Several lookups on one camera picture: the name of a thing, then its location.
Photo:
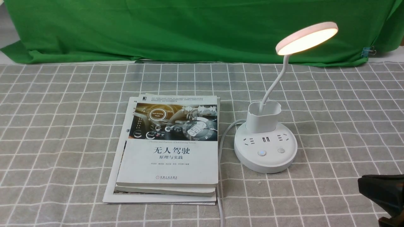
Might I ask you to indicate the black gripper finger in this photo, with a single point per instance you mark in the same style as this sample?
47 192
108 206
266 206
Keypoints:
387 191

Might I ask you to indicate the white desk lamp with sockets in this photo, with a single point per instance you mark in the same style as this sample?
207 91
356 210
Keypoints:
262 143

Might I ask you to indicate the blue binder clip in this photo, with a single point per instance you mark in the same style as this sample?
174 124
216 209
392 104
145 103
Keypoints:
368 51

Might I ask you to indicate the middle book in stack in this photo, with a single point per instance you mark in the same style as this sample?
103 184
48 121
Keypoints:
164 190

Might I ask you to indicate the self-driving book top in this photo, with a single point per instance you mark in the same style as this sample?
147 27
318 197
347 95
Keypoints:
170 157

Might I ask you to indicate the bottom white book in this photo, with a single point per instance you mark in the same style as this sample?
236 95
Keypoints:
111 197

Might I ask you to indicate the green backdrop cloth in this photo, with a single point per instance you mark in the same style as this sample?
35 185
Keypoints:
233 31

